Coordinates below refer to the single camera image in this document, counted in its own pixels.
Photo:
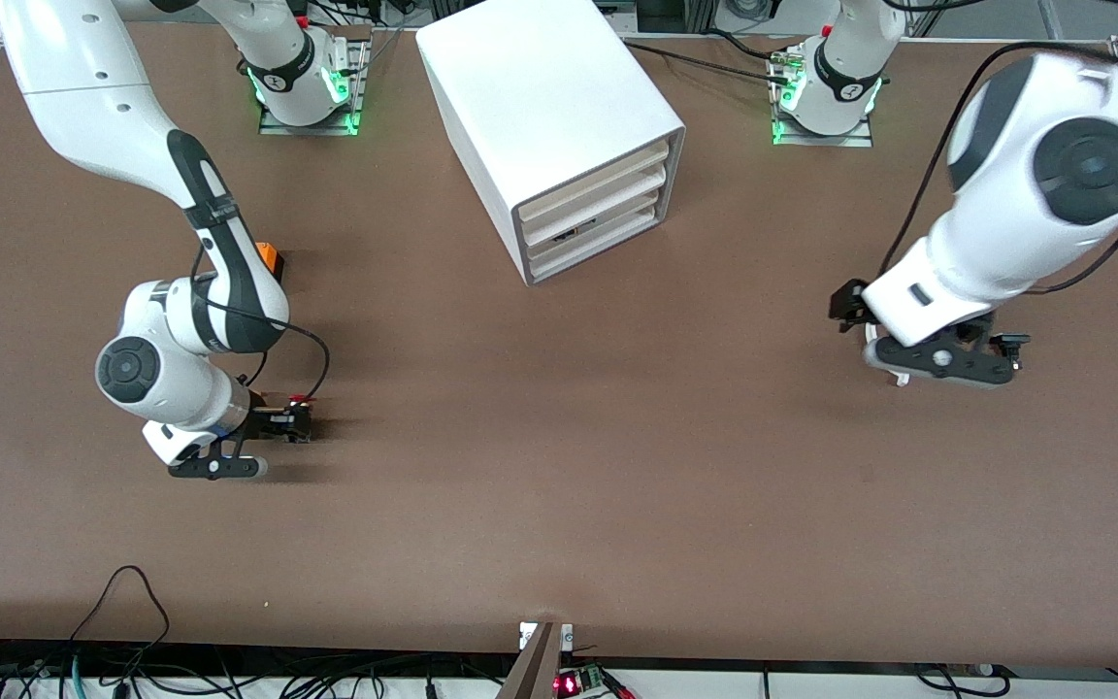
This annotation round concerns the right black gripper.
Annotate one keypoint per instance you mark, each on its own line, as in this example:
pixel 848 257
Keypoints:
pixel 273 421

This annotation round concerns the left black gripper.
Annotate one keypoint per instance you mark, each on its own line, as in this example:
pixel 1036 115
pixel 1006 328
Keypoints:
pixel 851 303

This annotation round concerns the red-capped push button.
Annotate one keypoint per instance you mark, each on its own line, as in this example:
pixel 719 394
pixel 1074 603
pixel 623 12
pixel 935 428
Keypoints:
pixel 302 399

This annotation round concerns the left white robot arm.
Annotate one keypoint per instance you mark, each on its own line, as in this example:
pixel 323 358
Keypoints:
pixel 1015 194

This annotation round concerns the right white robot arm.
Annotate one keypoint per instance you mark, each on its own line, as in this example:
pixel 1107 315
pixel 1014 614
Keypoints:
pixel 83 87

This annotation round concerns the black flat-capped button part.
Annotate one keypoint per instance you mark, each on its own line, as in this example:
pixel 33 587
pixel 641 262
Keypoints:
pixel 1013 340

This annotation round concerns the small dark electronic part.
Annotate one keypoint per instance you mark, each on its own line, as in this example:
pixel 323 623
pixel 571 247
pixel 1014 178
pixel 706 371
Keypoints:
pixel 574 232

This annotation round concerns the circuit board with red LED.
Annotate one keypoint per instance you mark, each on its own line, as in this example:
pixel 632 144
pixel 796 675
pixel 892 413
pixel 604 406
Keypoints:
pixel 574 682

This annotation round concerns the white curved plastic bracket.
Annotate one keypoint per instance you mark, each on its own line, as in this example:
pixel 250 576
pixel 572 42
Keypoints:
pixel 901 379

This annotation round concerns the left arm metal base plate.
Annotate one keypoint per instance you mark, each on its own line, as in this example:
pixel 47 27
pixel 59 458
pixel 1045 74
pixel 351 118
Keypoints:
pixel 821 142

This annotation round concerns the orange button enclosure box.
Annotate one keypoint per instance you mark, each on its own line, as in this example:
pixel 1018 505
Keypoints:
pixel 271 257

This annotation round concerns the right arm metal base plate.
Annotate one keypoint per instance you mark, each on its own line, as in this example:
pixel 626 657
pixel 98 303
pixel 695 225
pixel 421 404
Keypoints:
pixel 312 127

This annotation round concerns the aluminium profile post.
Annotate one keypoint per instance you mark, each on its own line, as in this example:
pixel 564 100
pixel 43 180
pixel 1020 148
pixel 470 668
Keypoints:
pixel 535 670

